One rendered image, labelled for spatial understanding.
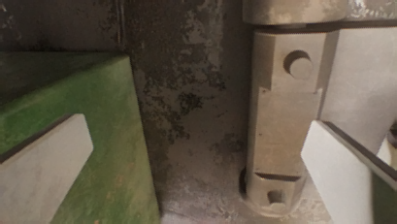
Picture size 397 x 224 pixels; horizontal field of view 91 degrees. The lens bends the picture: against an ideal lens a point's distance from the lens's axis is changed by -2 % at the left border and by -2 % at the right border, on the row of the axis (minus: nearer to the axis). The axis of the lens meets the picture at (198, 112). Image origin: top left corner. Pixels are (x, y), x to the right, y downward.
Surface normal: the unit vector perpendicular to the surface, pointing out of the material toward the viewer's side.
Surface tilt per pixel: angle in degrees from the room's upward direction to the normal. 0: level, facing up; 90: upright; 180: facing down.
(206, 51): 0
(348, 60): 0
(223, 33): 0
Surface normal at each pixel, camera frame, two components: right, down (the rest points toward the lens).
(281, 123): -0.21, 0.47
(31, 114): 0.98, 0.07
